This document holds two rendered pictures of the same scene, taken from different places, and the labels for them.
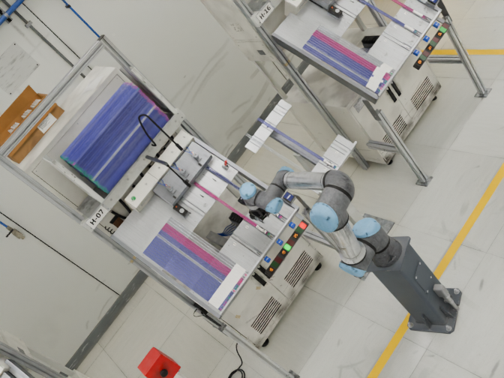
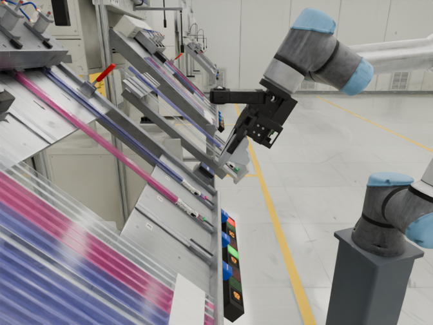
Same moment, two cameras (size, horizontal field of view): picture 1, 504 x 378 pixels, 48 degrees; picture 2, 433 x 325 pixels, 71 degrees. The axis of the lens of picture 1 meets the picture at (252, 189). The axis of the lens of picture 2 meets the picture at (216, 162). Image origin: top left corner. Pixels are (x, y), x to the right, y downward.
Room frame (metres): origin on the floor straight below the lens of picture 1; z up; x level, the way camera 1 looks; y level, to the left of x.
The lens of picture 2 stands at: (2.10, 0.69, 1.12)
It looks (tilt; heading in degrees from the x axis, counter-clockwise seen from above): 20 degrees down; 285
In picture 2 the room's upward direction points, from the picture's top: straight up
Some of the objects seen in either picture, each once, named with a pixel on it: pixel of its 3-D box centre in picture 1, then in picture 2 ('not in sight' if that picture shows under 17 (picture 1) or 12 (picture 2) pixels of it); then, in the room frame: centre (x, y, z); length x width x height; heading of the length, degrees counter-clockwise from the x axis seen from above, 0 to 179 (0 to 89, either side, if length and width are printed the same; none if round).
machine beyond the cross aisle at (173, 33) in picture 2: not in sight; (178, 60); (4.19, -4.42, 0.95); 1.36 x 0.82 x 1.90; 15
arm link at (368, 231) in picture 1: (369, 235); (388, 195); (1.83, -0.23, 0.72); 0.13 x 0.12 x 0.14; 113
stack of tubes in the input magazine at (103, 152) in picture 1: (115, 137); not in sight; (2.74, 0.31, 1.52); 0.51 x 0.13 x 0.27; 105
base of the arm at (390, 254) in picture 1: (382, 247); (379, 227); (1.83, -0.24, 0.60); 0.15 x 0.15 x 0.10
